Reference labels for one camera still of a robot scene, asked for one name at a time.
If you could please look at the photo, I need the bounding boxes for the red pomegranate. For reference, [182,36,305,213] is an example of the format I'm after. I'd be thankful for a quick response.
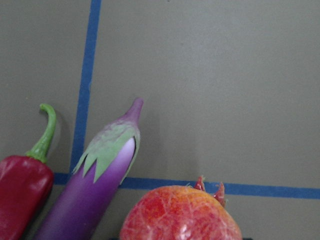
[119,176,243,240]

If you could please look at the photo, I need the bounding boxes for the purple eggplant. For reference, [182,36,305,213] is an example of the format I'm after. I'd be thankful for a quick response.
[34,98,144,240]

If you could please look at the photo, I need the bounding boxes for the red chili pepper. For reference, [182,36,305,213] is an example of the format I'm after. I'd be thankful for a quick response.
[0,103,56,240]

